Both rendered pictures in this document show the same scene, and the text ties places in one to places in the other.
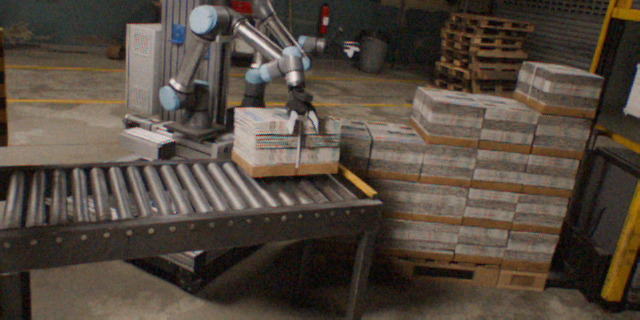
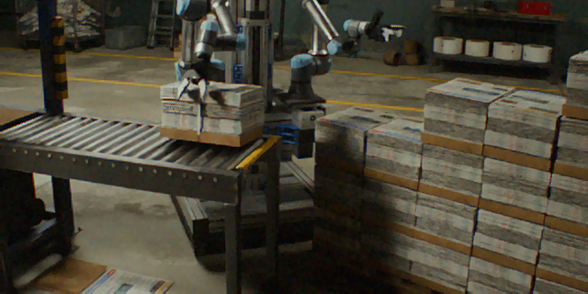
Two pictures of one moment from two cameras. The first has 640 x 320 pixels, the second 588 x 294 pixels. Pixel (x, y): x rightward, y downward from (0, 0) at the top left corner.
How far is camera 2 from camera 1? 2.01 m
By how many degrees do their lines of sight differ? 41
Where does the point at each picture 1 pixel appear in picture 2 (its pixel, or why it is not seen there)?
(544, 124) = (566, 131)
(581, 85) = not seen: outside the picture
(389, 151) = (384, 148)
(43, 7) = (334, 14)
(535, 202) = (565, 243)
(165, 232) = (58, 159)
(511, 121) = (522, 123)
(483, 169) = (492, 185)
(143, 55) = not seen: hidden behind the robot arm
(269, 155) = (175, 119)
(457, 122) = (456, 118)
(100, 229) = (22, 147)
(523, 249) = not seen: outside the picture
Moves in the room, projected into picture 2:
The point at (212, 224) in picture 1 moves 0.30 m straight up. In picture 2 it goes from (86, 160) to (81, 90)
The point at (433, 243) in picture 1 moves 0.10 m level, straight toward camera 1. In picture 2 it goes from (441, 272) to (424, 277)
